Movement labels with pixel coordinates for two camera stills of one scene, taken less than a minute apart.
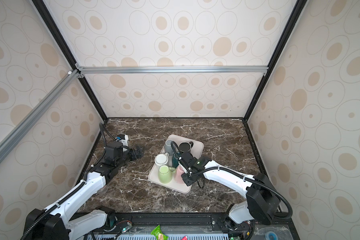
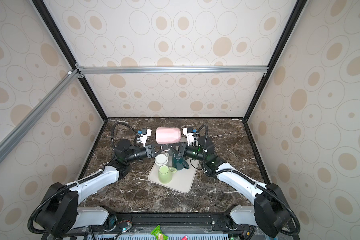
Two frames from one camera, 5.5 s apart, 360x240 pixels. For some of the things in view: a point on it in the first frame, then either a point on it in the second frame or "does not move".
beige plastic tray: [183, 187] does not move
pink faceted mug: [179, 171] to [165, 135]
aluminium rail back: [172, 70] does not move
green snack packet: [157, 232] does not move
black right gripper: [183, 176] to [183, 148]
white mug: [161, 159] does not move
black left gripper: [135, 156] to [149, 151]
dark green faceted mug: [175, 160] does not move
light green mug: [165, 174] does not move
